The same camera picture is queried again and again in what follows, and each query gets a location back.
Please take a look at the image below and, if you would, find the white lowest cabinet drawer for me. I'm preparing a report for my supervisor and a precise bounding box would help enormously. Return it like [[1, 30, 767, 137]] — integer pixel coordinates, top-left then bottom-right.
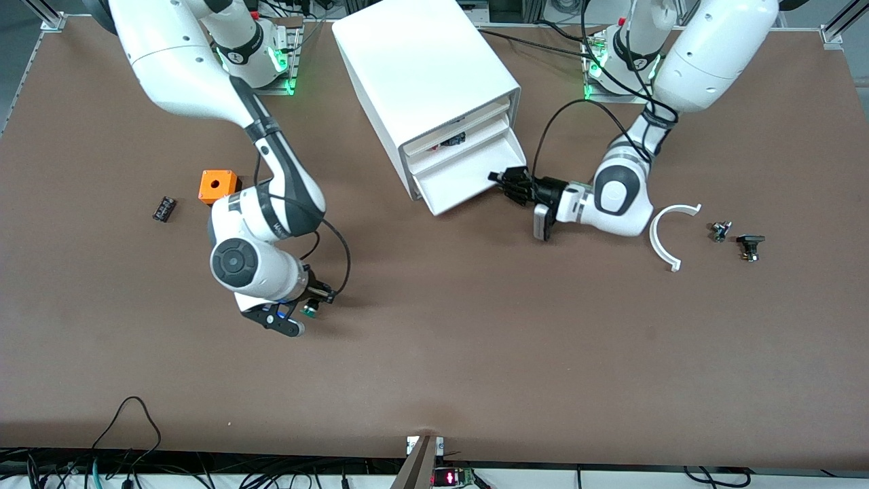
[[411, 129, 528, 217]]

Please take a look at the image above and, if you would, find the white middle cabinet drawer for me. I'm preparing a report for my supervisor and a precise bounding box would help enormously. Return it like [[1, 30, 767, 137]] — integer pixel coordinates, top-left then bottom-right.
[[405, 112, 511, 174]]

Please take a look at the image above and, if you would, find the white uppermost cabinet drawer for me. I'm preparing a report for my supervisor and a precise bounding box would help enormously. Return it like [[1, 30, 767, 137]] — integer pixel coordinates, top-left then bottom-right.
[[401, 95, 511, 153]]

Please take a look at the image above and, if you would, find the orange button box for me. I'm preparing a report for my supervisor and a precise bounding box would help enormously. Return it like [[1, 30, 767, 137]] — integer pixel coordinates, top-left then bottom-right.
[[198, 170, 243, 206]]

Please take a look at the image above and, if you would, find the white drawer cabinet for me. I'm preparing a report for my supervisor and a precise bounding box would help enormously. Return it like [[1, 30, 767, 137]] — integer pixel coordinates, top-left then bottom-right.
[[331, 0, 522, 202]]

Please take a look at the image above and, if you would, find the red lit electronics board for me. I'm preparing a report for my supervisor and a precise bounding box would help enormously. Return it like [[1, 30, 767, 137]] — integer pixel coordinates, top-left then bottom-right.
[[433, 467, 476, 488]]

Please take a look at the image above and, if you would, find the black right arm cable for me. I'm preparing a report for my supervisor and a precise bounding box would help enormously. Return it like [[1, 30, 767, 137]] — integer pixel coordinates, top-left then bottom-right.
[[255, 136, 352, 300]]

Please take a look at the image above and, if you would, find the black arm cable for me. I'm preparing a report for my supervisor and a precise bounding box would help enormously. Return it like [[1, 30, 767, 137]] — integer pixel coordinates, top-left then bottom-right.
[[532, 0, 680, 181], [255, 136, 352, 300]]

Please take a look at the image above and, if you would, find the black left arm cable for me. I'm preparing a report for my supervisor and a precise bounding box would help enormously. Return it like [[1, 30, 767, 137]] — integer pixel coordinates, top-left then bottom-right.
[[532, 0, 680, 181]]

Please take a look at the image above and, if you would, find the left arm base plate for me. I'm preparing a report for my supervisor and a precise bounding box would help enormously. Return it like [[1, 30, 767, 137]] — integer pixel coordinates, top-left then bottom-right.
[[583, 31, 656, 105]]

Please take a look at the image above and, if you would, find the white curved plastic bracket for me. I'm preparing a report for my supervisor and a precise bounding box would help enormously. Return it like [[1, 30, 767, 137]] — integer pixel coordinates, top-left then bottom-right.
[[649, 204, 702, 272]]

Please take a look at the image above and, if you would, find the black cable on table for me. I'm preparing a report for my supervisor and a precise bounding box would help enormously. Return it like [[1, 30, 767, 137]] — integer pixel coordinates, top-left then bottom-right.
[[481, 27, 598, 60]]

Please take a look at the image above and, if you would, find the grey camera post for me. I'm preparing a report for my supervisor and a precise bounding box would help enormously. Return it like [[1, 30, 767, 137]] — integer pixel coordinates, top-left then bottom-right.
[[390, 435, 439, 489]]

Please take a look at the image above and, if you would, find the black looped cable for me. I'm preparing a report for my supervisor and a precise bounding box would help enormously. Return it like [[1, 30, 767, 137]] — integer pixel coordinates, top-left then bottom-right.
[[92, 396, 162, 469]]

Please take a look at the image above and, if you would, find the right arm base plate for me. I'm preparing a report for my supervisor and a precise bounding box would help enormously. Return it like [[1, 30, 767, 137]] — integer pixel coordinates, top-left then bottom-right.
[[261, 17, 303, 96]]

